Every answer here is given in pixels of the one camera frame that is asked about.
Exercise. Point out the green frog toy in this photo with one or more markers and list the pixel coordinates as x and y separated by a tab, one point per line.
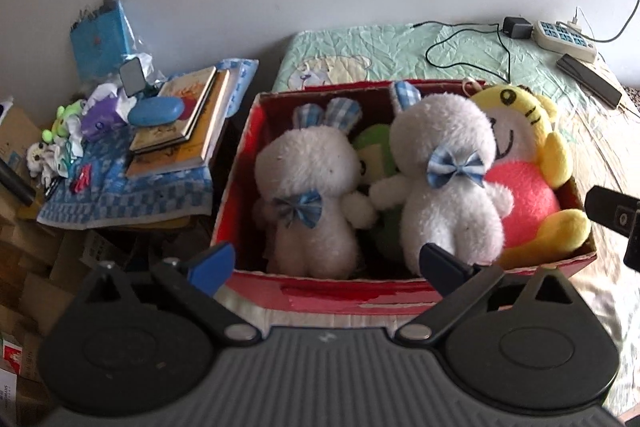
67	114
50	136

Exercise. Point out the black smartphone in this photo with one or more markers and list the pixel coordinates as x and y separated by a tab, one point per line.
590	79

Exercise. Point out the black power adapter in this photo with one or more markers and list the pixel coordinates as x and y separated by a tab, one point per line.
517	28

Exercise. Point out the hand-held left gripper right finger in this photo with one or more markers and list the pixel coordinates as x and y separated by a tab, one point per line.
440	269

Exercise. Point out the red hair clip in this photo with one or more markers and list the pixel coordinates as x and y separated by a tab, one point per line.
85	177

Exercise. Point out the red cardboard box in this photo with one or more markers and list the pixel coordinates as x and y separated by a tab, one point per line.
350	297

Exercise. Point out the white bunny plush blue bow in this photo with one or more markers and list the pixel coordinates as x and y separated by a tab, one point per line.
310	172
440	217

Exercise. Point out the table with floral tablecloth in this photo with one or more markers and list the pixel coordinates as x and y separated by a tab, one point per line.
634	99

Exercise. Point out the blue checked cloth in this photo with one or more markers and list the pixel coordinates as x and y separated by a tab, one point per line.
125	202

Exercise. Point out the stack of books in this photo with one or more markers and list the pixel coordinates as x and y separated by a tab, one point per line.
175	159

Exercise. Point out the purple white toy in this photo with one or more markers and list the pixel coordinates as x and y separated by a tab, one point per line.
100	122

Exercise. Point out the small mirror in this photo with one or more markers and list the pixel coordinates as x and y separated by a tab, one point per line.
132	79

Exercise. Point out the red white small box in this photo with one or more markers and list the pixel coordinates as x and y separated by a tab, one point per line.
10	354

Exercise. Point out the orange cover book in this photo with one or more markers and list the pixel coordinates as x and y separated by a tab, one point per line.
192	99

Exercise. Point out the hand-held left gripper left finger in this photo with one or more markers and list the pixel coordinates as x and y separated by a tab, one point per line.
212	267

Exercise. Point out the white blue power strip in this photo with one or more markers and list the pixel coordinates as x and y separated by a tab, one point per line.
562	38

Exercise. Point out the green plush toy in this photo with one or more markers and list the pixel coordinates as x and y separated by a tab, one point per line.
372	157

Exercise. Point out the black tube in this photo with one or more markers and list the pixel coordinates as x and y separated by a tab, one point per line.
15	184

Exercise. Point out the yellow tiger plush pink shirt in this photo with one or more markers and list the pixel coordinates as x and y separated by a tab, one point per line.
525	192

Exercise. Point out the blue glasses case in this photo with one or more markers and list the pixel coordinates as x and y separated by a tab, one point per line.
155	111

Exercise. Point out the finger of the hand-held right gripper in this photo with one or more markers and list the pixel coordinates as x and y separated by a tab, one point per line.
607	209

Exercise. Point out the blue plastic bag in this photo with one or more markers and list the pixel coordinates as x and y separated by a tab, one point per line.
97	44

